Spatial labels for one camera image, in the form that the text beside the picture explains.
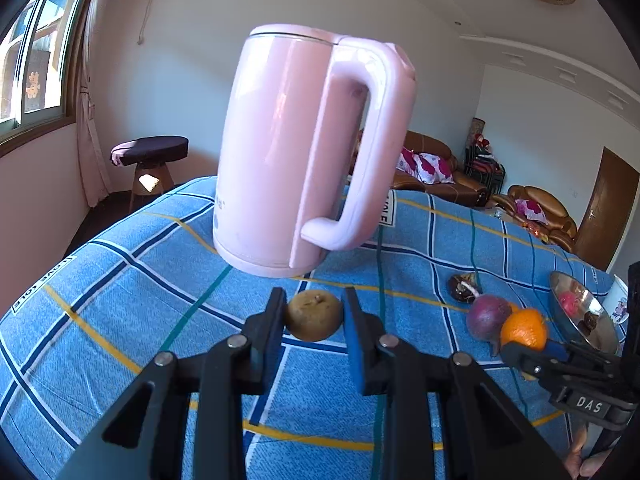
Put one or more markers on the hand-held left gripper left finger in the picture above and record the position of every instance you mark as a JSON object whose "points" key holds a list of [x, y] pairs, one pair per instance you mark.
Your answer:
{"points": [[272, 325]]}

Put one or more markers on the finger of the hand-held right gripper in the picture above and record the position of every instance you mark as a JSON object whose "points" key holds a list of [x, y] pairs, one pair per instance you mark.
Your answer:
{"points": [[556, 350], [530, 367]]}

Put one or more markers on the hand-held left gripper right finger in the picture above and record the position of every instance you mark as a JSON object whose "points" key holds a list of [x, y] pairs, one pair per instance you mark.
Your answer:
{"points": [[352, 330]]}

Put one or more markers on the brown russet pear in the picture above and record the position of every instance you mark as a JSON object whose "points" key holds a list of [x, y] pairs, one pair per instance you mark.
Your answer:
{"points": [[315, 315]]}

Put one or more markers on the purple beetroot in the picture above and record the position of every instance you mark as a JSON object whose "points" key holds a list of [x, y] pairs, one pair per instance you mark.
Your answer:
{"points": [[487, 317]]}

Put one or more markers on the metal bowl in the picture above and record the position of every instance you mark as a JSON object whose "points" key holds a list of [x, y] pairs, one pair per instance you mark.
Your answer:
{"points": [[565, 285]]}

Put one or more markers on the person's right hand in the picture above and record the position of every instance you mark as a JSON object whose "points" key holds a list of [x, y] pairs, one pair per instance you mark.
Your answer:
{"points": [[582, 465]]}

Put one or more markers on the brown passion fruit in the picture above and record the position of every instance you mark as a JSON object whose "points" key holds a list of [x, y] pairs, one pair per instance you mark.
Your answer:
{"points": [[591, 322]]}

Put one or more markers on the red apple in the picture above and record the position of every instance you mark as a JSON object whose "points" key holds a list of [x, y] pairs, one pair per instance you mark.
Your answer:
{"points": [[571, 302]]}

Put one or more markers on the white cartoon print cup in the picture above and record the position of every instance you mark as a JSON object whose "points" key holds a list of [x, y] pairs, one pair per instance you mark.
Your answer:
{"points": [[617, 305]]}

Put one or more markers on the dark brown shrivelled fruit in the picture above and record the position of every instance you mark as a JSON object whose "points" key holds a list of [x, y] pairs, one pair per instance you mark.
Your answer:
{"points": [[457, 287]]}

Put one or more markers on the pile of snacks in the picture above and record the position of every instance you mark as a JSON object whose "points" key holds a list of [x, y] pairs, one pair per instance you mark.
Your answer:
{"points": [[536, 231]]}

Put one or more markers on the brown leather armchair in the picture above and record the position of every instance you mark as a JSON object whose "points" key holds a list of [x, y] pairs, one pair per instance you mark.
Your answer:
{"points": [[555, 210]]}

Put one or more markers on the floral cushion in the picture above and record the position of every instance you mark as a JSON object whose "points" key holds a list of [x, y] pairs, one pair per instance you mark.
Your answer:
{"points": [[435, 167], [531, 210], [410, 161]]}

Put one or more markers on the blue plaid blanket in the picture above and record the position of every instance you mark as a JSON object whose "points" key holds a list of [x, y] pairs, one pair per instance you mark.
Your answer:
{"points": [[125, 310]]}

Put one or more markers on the brown wooden door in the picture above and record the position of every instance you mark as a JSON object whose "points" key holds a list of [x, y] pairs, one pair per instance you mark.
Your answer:
{"points": [[607, 210]]}

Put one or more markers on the pink electric kettle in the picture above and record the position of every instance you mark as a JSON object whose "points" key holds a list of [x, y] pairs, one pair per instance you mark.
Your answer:
{"points": [[280, 160]]}

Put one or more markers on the brown leather sofa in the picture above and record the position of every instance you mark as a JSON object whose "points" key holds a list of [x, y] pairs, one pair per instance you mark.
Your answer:
{"points": [[465, 180]]}

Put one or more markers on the stack of chairs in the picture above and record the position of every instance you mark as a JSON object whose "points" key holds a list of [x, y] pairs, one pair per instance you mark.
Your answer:
{"points": [[485, 170]]}

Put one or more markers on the wooden stool with dark cushion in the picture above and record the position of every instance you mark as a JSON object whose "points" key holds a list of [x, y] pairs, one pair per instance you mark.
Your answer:
{"points": [[150, 149]]}

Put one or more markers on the red ornaments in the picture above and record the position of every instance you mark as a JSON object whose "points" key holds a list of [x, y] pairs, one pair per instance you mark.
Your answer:
{"points": [[484, 142]]}

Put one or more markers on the tall patterned cylinder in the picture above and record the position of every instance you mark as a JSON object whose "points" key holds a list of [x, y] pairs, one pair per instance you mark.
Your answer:
{"points": [[478, 130]]}

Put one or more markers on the pink curtain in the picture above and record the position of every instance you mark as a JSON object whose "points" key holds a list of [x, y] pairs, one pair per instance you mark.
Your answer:
{"points": [[90, 135]]}

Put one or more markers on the window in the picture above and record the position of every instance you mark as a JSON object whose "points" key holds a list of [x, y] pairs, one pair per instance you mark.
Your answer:
{"points": [[45, 60]]}

